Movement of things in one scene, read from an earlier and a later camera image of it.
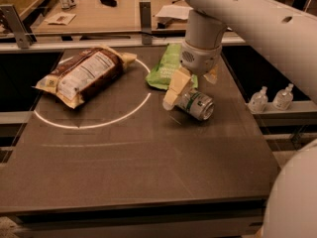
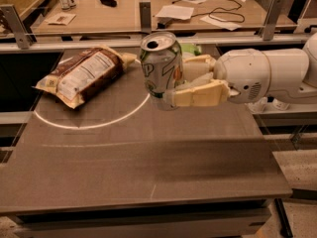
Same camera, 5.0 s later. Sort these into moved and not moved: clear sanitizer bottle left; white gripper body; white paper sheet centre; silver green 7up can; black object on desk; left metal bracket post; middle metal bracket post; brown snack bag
Moved: silver green 7up can; white gripper body
Not moved: brown snack bag; black object on desk; clear sanitizer bottle left; white paper sheet centre; middle metal bracket post; left metal bracket post
